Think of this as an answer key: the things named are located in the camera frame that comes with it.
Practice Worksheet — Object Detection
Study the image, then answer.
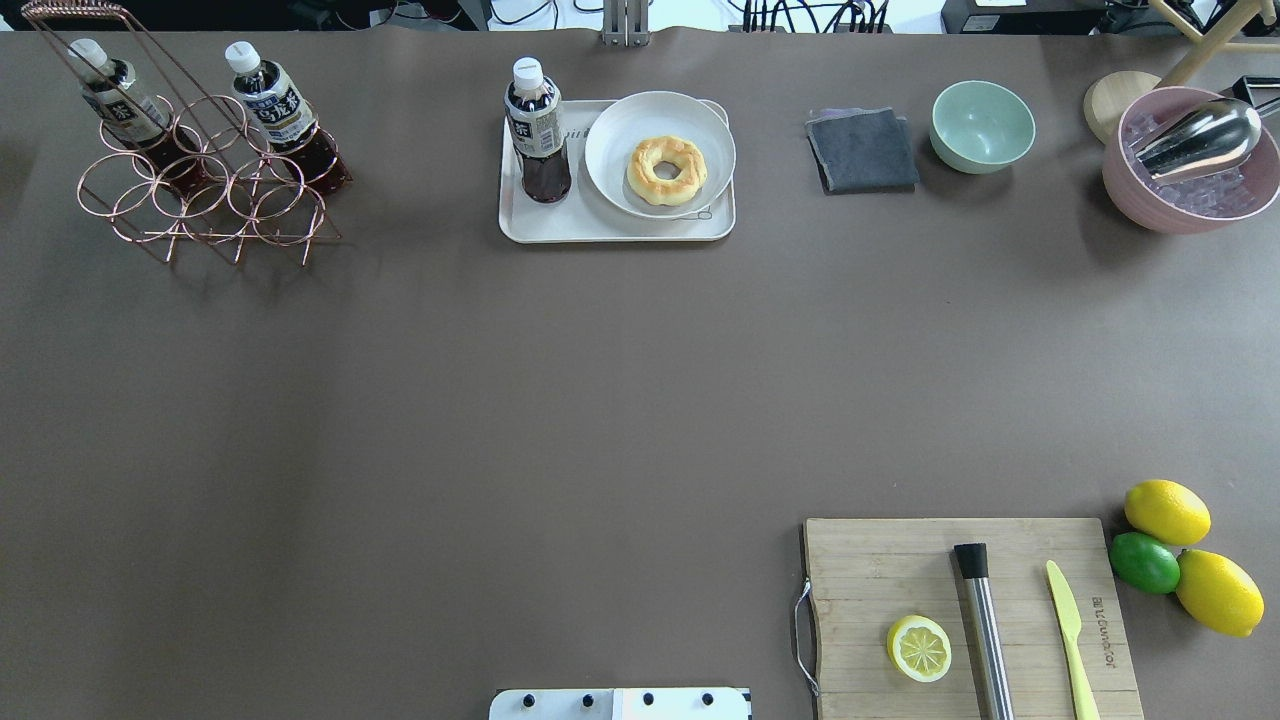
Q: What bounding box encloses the tea bottle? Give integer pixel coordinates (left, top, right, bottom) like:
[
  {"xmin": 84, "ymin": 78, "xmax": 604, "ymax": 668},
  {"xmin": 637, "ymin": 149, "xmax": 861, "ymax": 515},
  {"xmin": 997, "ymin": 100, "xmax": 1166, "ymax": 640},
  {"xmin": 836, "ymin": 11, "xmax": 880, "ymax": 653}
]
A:
[
  {"xmin": 67, "ymin": 38, "xmax": 207, "ymax": 199},
  {"xmin": 504, "ymin": 56, "xmax": 572, "ymax": 204},
  {"xmin": 224, "ymin": 41, "xmax": 349, "ymax": 196}
]

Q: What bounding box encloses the white serving tray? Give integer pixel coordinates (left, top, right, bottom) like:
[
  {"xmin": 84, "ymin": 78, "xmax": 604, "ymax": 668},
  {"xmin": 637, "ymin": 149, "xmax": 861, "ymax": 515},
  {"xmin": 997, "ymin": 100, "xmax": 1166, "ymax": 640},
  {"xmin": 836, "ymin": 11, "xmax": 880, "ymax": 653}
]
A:
[{"xmin": 498, "ymin": 99, "xmax": 736, "ymax": 243}]

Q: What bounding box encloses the tea bottle front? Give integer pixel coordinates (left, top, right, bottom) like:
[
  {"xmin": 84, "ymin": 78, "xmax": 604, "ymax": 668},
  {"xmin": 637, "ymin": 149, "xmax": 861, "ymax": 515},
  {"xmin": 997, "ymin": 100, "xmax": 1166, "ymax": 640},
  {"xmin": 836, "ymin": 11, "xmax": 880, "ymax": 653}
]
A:
[{"xmin": 224, "ymin": 41, "xmax": 349, "ymax": 196}]

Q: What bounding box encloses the tea bottle back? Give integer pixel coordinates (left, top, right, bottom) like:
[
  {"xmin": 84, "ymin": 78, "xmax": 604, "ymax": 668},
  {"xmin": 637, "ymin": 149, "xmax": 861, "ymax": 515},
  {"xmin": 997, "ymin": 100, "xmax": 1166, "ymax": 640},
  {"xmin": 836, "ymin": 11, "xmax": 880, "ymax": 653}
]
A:
[{"xmin": 67, "ymin": 38, "xmax": 207, "ymax": 199}]

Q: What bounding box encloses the glazed donut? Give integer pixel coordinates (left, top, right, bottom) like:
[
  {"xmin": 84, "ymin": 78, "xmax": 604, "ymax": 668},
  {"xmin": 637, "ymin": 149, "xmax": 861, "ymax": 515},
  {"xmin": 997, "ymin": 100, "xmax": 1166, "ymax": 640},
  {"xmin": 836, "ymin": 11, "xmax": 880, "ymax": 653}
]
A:
[{"xmin": 626, "ymin": 135, "xmax": 708, "ymax": 208}]

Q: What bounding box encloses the white plate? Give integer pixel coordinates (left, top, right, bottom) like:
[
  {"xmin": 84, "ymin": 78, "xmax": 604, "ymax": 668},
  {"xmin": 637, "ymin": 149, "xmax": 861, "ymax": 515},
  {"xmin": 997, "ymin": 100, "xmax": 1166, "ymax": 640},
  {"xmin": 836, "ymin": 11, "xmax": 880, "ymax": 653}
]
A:
[{"xmin": 585, "ymin": 91, "xmax": 737, "ymax": 219}]

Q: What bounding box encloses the grey folded cloth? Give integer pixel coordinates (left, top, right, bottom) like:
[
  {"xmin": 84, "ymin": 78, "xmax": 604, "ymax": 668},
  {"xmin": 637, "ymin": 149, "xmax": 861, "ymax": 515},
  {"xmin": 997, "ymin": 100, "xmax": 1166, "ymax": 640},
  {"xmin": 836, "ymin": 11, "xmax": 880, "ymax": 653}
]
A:
[{"xmin": 805, "ymin": 108, "xmax": 920, "ymax": 195}]

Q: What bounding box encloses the wooden cutting board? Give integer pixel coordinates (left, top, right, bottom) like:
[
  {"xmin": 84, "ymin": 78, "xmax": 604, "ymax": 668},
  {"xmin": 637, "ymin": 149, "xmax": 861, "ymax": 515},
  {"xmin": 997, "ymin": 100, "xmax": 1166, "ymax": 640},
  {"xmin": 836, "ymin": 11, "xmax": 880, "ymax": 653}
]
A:
[{"xmin": 804, "ymin": 518, "xmax": 1144, "ymax": 719}]

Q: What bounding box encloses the steel muddler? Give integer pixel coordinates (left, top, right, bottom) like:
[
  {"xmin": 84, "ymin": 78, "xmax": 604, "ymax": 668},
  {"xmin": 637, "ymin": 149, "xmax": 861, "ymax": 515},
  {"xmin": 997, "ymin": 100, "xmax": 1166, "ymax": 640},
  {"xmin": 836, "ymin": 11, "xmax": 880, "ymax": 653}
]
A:
[{"xmin": 954, "ymin": 542, "xmax": 1016, "ymax": 719}]

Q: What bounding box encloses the lemon half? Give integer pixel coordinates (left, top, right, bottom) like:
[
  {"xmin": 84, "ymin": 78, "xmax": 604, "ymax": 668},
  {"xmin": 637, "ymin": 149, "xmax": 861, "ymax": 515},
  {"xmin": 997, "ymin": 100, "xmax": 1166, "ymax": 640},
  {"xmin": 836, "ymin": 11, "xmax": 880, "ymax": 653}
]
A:
[{"xmin": 884, "ymin": 614, "xmax": 952, "ymax": 683}]

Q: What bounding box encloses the green bowl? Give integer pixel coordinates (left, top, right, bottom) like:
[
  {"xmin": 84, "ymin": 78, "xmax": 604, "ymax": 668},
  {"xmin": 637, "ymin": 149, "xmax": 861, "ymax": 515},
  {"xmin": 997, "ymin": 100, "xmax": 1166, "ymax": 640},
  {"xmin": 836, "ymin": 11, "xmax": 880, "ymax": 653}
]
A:
[{"xmin": 929, "ymin": 79, "xmax": 1037, "ymax": 176}]

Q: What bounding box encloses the wooden mug tree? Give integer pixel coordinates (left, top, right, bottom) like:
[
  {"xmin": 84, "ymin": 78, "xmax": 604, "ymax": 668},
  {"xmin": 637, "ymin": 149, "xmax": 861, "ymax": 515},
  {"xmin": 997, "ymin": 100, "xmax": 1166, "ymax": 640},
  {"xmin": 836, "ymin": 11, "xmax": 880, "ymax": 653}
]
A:
[{"xmin": 1083, "ymin": 1, "xmax": 1277, "ymax": 143}]

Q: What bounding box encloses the yellow lemon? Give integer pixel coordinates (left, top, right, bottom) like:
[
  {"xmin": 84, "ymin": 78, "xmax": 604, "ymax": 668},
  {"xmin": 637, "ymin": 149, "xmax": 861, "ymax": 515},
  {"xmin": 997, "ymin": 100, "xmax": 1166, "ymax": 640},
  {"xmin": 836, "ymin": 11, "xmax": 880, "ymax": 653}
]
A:
[
  {"xmin": 1123, "ymin": 479, "xmax": 1212, "ymax": 546},
  {"xmin": 1175, "ymin": 550, "xmax": 1265, "ymax": 638}
]

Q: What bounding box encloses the green lime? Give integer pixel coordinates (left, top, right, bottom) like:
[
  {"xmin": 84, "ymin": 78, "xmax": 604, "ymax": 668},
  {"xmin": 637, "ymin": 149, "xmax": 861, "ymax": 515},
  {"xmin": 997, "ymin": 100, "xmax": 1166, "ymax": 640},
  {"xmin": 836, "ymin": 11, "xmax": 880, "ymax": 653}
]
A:
[{"xmin": 1108, "ymin": 530, "xmax": 1181, "ymax": 594}]

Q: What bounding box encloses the yellow plastic knife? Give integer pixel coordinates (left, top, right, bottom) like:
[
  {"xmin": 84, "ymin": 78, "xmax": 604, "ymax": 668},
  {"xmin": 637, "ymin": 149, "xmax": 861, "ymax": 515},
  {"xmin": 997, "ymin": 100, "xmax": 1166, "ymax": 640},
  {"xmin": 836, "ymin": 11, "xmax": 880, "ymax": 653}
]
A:
[{"xmin": 1044, "ymin": 560, "xmax": 1101, "ymax": 720}]

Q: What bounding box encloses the pink bowl with ice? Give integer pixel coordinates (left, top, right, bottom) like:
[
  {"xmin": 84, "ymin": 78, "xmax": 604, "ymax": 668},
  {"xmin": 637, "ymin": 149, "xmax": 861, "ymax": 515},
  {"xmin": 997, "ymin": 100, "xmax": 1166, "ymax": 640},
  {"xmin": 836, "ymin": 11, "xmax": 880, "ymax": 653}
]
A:
[{"xmin": 1102, "ymin": 87, "xmax": 1279, "ymax": 234}]

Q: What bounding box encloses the metal ice scoop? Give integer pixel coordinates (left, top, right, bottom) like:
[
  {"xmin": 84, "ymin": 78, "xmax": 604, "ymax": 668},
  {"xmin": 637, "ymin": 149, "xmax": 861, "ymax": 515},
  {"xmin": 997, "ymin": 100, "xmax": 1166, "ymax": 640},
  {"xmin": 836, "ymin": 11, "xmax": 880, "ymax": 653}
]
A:
[{"xmin": 1135, "ymin": 97, "xmax": 1263, "ymax": 184}]

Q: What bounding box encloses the aluminium frame post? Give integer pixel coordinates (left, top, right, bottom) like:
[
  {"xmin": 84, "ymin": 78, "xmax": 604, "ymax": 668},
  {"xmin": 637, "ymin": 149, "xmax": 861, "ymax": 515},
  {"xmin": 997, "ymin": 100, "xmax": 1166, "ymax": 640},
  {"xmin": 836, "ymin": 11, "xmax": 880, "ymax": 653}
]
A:
[{"xmin": 600, "ymin": 0, "xmax": 650, "ymax": 47}]

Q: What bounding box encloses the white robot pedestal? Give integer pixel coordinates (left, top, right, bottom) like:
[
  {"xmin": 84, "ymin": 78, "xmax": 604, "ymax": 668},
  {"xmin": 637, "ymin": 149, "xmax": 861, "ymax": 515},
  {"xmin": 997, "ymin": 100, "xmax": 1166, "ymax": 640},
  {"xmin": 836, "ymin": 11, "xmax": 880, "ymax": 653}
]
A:
[{"xmin": 488, "ymin": 685, "xmax": 753, "ymax": 719}]

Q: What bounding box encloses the copper wire bottle rack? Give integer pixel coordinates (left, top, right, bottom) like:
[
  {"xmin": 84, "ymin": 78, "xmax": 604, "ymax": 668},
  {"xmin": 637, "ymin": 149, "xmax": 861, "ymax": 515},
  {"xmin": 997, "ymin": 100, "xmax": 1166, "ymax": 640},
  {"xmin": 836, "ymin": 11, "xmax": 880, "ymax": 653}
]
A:
[{"xmin": 20, "ymin": 1, "xmax": 340, "ymax": 265}]

